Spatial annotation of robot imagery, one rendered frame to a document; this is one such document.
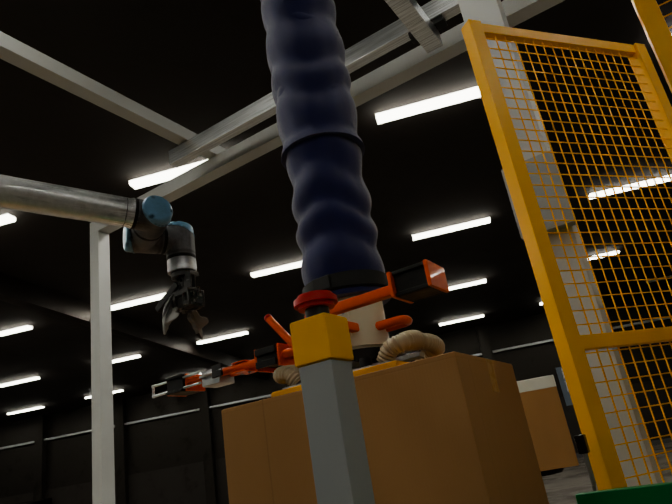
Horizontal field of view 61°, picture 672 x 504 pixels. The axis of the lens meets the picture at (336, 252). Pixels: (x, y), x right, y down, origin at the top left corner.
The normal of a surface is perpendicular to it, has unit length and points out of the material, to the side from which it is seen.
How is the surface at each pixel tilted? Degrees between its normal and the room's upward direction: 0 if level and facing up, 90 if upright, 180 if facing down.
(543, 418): 90
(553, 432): 90
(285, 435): 90
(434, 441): 90
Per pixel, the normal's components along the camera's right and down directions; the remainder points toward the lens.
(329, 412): -0.54, -0.21
